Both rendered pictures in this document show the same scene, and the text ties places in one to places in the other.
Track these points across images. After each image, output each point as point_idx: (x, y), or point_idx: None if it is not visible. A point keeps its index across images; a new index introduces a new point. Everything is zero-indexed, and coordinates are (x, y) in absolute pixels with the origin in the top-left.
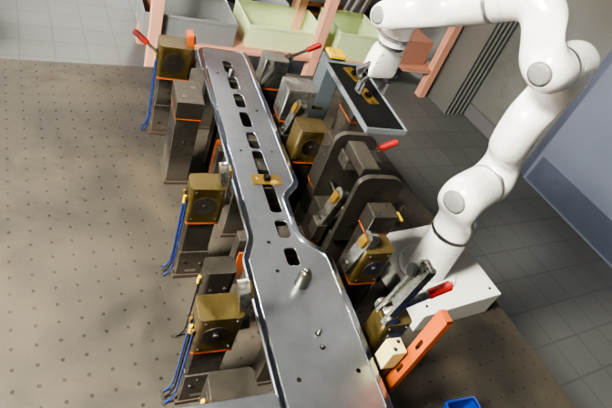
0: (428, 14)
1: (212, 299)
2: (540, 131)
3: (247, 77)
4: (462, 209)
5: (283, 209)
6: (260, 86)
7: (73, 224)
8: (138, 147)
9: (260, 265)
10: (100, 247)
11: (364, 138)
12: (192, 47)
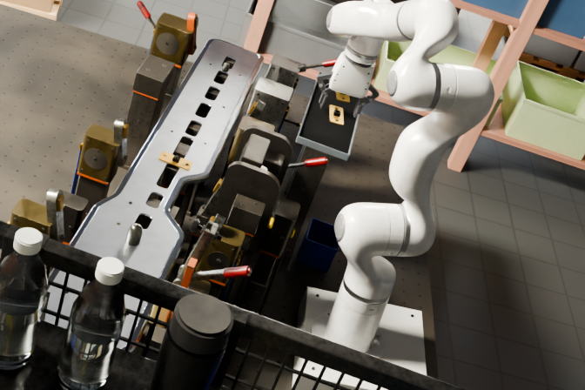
0: (364, 22)
1: (33, 205)
2: (421, 158)
3: (242, 77)
4: (342, 234)
5: (170, 188)
6: (248, 89)
7: (3, 164)
8: (112, 126)
9: (106, 213)
10: (14, 191)
11: (276, 139)
12: (191, 31)
